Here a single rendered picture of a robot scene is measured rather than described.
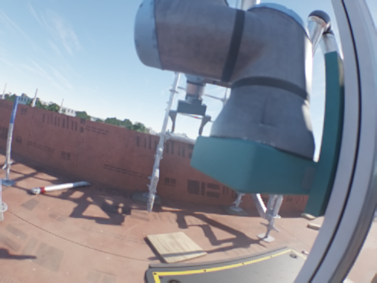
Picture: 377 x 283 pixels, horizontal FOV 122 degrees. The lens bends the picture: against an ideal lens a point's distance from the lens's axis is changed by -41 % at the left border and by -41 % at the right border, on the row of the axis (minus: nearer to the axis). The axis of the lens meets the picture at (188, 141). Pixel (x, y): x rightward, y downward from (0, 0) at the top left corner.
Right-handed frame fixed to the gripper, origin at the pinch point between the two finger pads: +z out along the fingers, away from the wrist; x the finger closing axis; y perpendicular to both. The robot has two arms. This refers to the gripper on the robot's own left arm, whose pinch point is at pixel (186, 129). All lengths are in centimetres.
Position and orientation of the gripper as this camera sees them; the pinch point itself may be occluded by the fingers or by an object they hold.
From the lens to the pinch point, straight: 83.9
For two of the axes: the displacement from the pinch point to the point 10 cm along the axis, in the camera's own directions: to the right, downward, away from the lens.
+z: -1.9, 8.9, 4.1
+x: -9.7, -1.1, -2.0
